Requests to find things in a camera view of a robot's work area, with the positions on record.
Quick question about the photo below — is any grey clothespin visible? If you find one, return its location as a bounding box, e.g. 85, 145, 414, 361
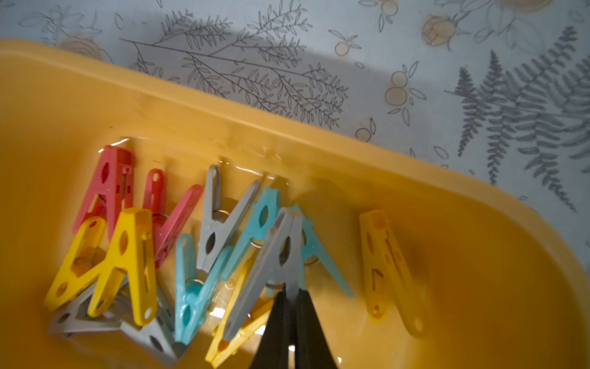
196, 165, 261, 273
48, 278, 187, 367
223, 208, 304, 341

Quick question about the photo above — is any teal clothespin right pile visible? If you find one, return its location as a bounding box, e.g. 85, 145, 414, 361
222, 185, 355, 298

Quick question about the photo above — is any yellow clothespin pile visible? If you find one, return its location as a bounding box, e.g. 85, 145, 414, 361
360, 210, 427, 338

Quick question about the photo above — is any red clothespin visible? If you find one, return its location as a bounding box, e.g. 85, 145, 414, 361
142, 169, 204, 269
72, 145, 135, 241

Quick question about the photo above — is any yellow plastic storage box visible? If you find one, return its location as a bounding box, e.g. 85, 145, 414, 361
1, 40, 589, 368

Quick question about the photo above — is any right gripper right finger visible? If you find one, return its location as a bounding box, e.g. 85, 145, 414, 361
293, 289, 337, 369

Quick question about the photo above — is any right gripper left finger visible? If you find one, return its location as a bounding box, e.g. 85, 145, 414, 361
250, 291, 291, 369

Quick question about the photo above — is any grey clothespin in box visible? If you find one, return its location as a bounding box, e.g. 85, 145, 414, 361
48, 278, 187, 367

